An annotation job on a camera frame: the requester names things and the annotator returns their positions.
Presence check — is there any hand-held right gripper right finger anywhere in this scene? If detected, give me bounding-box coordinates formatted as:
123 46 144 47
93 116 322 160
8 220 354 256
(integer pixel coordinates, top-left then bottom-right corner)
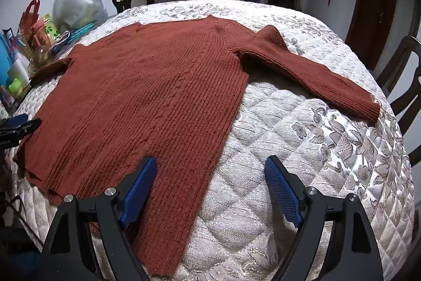
264 154 385 281

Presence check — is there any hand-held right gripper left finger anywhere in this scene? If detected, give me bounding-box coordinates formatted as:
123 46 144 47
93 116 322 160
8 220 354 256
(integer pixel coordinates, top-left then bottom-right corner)
39 155 158 281

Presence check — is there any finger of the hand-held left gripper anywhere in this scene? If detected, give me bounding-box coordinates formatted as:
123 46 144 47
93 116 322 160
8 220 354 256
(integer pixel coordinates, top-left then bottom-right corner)
0 118 43 150
0 114 29 130

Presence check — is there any rust red knit sweater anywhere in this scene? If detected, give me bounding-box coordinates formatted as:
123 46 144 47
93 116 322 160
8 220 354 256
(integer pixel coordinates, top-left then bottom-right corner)
13 15 382 277

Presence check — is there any green toy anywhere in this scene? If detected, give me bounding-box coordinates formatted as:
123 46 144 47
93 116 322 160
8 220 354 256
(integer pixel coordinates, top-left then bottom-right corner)
8 77 28 95

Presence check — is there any white quilted floral blanket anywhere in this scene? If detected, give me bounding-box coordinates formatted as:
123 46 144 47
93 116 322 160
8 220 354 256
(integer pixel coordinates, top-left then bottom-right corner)
13 0 415 281

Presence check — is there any glass jar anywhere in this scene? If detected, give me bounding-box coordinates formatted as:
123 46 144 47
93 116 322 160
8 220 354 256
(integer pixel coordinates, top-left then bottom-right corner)
31 44 51 69

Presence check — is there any blue box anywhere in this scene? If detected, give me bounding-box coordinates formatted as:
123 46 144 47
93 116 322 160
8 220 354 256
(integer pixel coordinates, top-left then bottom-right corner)
0 27 23 71

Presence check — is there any pink purple fabric item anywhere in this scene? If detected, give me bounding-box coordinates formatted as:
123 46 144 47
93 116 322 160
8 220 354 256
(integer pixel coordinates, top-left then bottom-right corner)
49 31 71 54

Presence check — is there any red gift bag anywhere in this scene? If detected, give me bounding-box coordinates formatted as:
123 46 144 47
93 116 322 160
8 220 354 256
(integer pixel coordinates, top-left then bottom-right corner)
18 0 50 49

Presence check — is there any green patterned packet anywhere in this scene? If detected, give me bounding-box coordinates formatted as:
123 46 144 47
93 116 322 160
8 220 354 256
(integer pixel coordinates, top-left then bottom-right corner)
41 14 61 38

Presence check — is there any teal knit item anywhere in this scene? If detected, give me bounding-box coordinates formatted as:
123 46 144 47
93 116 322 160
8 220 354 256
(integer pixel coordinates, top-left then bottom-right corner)
67 22 97 41

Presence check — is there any white plastic bag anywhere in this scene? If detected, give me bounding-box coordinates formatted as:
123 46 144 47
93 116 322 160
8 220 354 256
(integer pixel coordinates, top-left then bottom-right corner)
53 0 109 34

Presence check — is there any brown wooden door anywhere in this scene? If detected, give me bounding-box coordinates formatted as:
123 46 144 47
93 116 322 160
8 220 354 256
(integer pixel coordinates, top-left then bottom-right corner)
345 0 399 71

